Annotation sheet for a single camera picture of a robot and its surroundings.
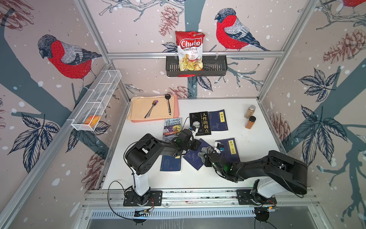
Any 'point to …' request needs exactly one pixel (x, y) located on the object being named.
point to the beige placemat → (138, 106)
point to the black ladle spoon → (167, 96)
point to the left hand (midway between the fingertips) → (202, 141)
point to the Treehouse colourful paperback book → (172, 128)
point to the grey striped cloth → (205, 150)
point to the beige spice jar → (249, 111)
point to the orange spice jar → (250, 123)
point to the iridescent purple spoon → (147, 114)
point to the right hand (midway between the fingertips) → (203, 156)
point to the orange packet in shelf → (92, 120)
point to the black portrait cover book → (200, 120)
